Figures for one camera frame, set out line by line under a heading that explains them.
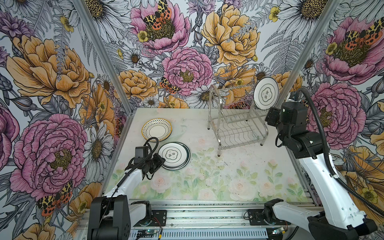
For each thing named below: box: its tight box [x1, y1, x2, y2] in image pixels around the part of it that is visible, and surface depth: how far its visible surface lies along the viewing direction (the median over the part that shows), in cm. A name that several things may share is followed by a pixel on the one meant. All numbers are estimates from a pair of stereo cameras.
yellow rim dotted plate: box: [141, 118, 173, 142], surface depth 110 cm
